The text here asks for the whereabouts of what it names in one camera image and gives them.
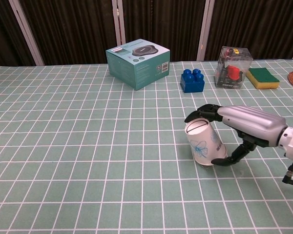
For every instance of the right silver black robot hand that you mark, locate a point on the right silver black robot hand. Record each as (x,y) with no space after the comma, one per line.
(251,122)

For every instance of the dark pleated screen panel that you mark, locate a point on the dark pleated screen panel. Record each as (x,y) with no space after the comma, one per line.
(258,22)
(73,31)
(5,36)
(163,22)

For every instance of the teal cardboard product box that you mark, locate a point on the teal cardboard product box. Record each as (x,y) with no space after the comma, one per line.
(134,69)

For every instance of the blue toy building block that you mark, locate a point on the blue toy building block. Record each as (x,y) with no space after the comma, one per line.
(192,83)

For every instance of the clear box with red toy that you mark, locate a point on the clear box with red toy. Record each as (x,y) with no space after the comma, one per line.
(230,70)

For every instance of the white printed paper cup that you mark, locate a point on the white printed paper cup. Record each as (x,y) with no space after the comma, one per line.
(206,143)

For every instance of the green checked tablecloth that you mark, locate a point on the green checked tablecloth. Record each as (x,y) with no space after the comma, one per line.
(88,146)

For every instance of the green and yellow sponge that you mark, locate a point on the green and yellow sponge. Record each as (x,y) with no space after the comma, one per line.
(262,77)

